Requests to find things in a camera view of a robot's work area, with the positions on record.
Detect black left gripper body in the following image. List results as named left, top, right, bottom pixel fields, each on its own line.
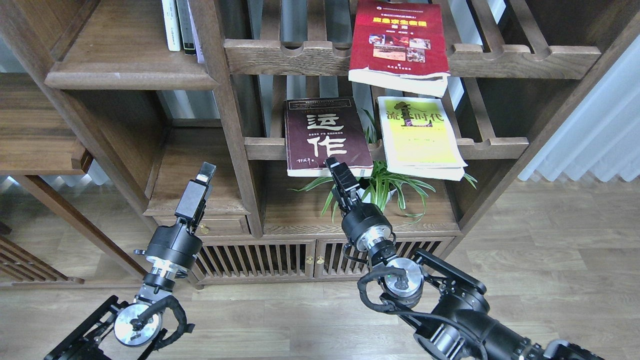
left=135, top=180, right=210, bottom=279

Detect yellow green book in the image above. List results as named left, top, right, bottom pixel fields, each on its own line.
left=377, top=96, right=467, bottom=182

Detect pale upright book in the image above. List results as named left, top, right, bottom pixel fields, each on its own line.
left=187, top=0, right=205, bottom=64

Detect dark wooden bookshelf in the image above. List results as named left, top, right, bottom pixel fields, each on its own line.
left=1, top=0, right=639, bottom=286

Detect maroon book white characters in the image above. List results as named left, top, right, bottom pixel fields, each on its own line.
left=284, top=96, right=374, bottom=178

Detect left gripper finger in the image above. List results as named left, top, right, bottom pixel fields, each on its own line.
left=196, top=162, right=217, bottom=185

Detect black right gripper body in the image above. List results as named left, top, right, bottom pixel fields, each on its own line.
left=332, top=167, right=393, bottom=252

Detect dark upright book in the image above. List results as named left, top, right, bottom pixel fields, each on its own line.
left=176, top=0, right=196, bottom=55

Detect red book with photos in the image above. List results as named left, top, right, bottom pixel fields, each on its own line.
left=348, top=0, right=450, bottom=98

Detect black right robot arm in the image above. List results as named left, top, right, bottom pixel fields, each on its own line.
left=326, top=157, right=598, bottom=360

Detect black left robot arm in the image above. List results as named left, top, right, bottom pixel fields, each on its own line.
left=45, top=162, right=217, bottom=360

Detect white curtain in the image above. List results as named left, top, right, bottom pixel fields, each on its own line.
left=518, top=38, right=640, bottom=182

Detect brass drawer knob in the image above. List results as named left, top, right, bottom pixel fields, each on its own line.
left=199, top=223, right=210, bottom=235

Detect white upright book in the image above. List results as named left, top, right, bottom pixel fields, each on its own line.
left=161, top=0, right=182, bottom=51

